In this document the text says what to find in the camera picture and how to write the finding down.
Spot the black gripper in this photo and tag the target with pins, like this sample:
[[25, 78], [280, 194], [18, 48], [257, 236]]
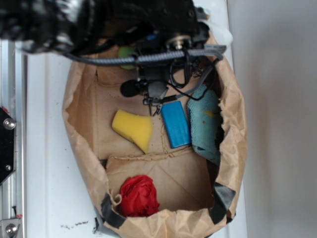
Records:
[[152, 81]]

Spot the green plush animal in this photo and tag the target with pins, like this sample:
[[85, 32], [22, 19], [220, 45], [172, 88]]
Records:
[[125, 52]]

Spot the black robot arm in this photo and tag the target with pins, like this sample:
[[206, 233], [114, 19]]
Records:
[[163, 39]]

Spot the blue wooden block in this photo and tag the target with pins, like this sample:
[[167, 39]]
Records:
[[176, 124]]

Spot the yellow sponge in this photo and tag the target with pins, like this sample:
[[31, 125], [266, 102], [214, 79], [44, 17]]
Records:
[[137, 129]]

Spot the black foam microphone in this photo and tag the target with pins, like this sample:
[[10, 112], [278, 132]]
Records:
[[132, 88]]

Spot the brown paper bag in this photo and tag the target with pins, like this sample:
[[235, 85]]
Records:
[[196, 197]]

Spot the teal cloth rag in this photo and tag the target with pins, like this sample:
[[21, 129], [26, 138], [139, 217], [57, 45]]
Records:
[[205, 124]]

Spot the dark brown furry object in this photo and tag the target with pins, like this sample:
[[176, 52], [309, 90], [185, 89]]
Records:
[[199, 66]]

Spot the red crumpled cloth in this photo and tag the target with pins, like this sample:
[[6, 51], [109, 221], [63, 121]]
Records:
[[139, 197]]

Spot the white plastic tray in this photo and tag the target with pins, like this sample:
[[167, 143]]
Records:
[[57, 203]]

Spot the black metal bracket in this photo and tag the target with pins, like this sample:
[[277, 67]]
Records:
[[7, 145]]

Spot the aluminium frame rail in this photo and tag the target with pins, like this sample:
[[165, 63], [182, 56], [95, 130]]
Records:
[[13, 99]]

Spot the silver corner bracket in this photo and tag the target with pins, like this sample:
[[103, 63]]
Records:
[[9, 228]]

